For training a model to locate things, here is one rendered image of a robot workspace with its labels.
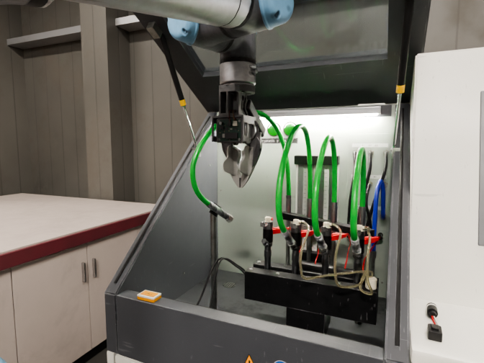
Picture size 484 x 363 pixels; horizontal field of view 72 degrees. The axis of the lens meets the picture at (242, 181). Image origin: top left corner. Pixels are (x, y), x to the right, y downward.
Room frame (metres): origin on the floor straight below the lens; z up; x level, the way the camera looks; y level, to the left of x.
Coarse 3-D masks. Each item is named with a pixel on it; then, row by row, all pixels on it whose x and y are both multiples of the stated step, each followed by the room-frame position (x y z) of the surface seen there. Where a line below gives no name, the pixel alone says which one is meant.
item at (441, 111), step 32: (416, 64) 0.85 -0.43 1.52; (448, 64) 0.82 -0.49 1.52; (480, 64) 0.79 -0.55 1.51; (416, 96) 0.83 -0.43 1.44; (448, 96) 0.80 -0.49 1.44; (416, 128) 0.81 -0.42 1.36; (448, 128) 0.79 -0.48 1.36; (416, 160) 0.79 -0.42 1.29; (448, 160) 0.77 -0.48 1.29; (416, 192) 0.78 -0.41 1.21; (448, 192) 0.75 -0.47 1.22; (416, 224) 0.76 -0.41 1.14; (448, 224) 0.74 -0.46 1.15; (416, 256) 0.74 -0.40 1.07; (448, 256) 0.72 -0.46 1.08; (480, 256) 0.70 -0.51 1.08; (416, 288) 0.73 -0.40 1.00; (448, 288) 0.70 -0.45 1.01; (480, 288) 0.68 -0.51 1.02
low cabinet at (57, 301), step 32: (0, 224) 2.03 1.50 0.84; (32, 224) 2.03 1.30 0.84; (64, 224) 2.03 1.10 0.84; (96, 224) 2.03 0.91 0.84; (128, 224) 2.18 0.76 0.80; (0, 256) 1.43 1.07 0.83; (32, 256) 1.57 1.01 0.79; (64, 256) 1.76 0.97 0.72; (96, 256) 1.96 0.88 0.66; (0, 288) 1.45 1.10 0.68; (32, 288) 1.59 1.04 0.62; (64, 288) 1.75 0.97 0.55; (96, 288) 1.95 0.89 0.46; (0, 320) 1.44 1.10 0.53; (32, 320) 1.58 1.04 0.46; (64, 320) 1.74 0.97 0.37; (96, 320) 1.94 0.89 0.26; (0, 352) 1.43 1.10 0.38; (32, 352) 1.57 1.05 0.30; (64, 352) 1.73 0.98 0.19; (96, 352) 1.99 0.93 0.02
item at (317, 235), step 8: (328, 136) 0.82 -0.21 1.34; (320, 152) 0.76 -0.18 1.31; (320, 160) 0.74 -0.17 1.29; (336, 160) 0.93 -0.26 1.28; (320, 168) 0.73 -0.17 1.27; (336, 168) 0.94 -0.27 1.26; (320, 176) 0.72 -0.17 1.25; (336, 176) 0.94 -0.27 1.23; (336, 184) 0.95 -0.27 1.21; (336, 192) 0.95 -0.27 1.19; (312, 200) 0.71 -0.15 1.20; (336, 200) 0.95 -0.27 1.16; (312, 208) 0.71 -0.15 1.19; (336, 208) 0.95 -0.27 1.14; (312, 216) 0.71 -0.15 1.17; (336, 216) 0.95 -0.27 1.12; (312, 224) 0.72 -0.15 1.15; (320, 232) 0.73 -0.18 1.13; (320, 240) 0.75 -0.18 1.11; (320, 248) 0.80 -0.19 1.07
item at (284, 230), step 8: (296, 128) 0.85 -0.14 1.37; (304, 128) 0.92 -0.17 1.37; (288, 136) 0.82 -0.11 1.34; (288, 144) 0.79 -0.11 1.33; (288, 152) 0.78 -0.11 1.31; (280, 168) 0.75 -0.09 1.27; (312, 168) 1.01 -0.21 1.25; (280, 176) 0.74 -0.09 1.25; (312, 176) 1.02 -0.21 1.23; (280, 184) 0.74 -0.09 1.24; (312, 184) 1.02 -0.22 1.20; (280, 192) 0.73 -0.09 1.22; (312, 192) 1.02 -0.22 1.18; (280, 200) 0.73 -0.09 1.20; (280, 208) 0.73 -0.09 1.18; (280, 216) 0.74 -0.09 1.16; (280, 224) 0.75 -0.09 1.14; (280, 232) 0.78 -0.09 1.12; (288, 232) 0.78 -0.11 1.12; (288, 240) 0.80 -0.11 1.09
